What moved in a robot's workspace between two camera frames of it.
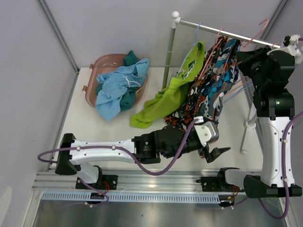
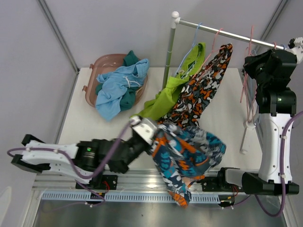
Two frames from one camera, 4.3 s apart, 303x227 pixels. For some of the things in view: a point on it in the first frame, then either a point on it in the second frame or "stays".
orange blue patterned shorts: x=225 y=71 to x=184 y=156
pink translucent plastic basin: x=102 y=64 stays
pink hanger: x=258 y=33 to x=248 y=54
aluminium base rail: x=162 y=180 stays
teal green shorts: x=127 y=100 stays
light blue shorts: x=115 y=84 stays
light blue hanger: x=234 y=95 to x=251 y=93
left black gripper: x=209 y=156 to x=148 y=148
